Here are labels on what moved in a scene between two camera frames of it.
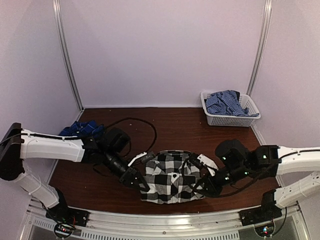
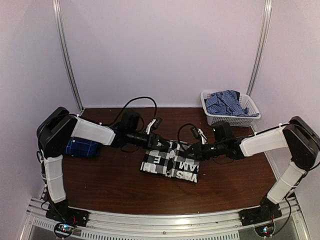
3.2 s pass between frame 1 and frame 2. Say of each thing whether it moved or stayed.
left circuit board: stayed
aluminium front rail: stayed
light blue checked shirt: stayed
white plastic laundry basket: stayed
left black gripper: moved
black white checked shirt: moved
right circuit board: stayed
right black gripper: moved
